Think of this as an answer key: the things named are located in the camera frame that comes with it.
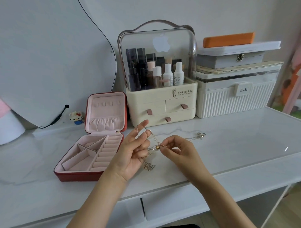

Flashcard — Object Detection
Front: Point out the white ribbed storage box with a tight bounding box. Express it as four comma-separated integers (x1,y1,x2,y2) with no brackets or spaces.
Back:
196,63,283,119

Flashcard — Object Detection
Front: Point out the red jewelry box pink lining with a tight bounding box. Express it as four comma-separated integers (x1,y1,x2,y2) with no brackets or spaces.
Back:
54,92,128,182

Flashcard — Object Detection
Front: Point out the white squeeze bottle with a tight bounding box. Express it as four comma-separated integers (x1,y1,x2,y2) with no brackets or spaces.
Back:
163,63,174,87
174,62,184,86

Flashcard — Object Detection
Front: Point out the silver bow charm necklace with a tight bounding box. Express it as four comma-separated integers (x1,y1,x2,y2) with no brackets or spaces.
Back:
183,132,206,142

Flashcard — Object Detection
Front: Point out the person's right forearm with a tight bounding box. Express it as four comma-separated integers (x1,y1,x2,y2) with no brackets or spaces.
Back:
188,173,257,228

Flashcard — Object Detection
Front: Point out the orange rectangular case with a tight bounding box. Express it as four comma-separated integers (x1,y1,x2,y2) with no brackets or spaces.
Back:
203,32,255,48

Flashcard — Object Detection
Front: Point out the black mirror cable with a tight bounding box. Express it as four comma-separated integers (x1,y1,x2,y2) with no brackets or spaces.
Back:
39,105,70,129

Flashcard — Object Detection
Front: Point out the block cat toy figure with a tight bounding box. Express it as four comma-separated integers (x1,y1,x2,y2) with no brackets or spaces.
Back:
68,110,85,125

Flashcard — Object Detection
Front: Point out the wavy black rimmed mirror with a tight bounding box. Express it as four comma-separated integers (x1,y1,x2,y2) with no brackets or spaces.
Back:
0,0,117,129

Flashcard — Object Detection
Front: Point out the pink white soft object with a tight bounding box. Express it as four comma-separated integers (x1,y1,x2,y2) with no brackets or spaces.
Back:
0,97,26,146

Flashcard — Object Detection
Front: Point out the gold bead chain necklace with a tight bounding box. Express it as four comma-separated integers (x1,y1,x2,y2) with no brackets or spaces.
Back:
135,126,168,172

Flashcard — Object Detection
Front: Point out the person's left hand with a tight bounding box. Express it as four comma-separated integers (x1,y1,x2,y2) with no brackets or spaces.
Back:
107,120,151,182

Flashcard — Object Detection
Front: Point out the dark dropper bottle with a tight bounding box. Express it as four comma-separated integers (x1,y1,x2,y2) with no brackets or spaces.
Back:
129,62,139,91

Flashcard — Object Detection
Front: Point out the person's right hand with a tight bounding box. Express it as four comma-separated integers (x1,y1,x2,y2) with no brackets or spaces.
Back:
160,135,212,181

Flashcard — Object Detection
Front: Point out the person's left forearm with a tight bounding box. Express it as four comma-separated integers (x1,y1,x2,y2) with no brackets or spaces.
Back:
66,169,128,228

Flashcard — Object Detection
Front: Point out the white flat box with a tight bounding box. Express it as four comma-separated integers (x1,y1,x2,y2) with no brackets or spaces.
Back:
197,41,282,56

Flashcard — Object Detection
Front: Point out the tall black cosmetic bottle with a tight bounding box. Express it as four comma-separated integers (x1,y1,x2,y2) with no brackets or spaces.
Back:
126,48,137,91
137,48,148,90

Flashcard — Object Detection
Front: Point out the grey wooden latch box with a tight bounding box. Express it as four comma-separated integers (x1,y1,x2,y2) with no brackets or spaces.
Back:
197,51,266,69

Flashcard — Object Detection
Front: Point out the cream cosmetic organizer clear lid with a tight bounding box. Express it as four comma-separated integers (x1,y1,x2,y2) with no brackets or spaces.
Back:
118,20,197,127

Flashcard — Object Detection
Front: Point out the clear bottle white cap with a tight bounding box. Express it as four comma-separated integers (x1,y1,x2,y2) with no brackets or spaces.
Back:
153,66,163,89

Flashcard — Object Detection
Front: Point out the colourful printed fabric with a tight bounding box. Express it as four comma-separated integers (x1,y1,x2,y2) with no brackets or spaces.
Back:
280,40,301,116

